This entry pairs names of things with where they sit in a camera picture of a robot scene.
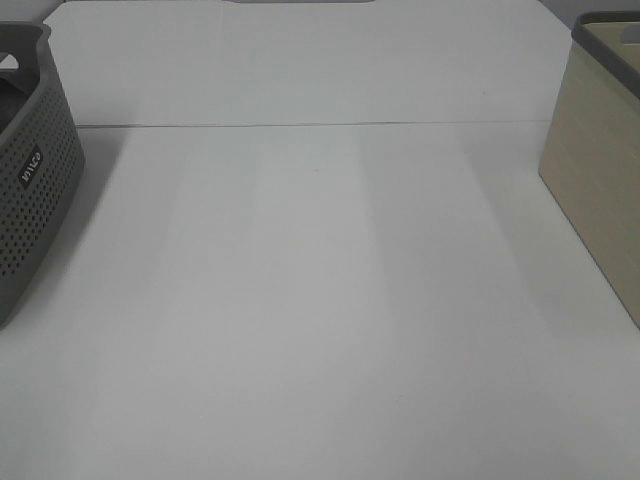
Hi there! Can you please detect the beige basket with grey rim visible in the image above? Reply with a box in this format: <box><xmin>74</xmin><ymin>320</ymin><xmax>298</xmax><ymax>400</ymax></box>
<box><xmin>538</xmin><ymin>10</ymin><xmax>639</xmax><ymax>322</ymax></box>

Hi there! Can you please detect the grey perforated plastic basket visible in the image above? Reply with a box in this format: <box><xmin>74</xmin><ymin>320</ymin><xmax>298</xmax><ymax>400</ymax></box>
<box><xmin>1</xmin><ymin>21</ymin><xmax>85</xmax><ymax>324</ymax></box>

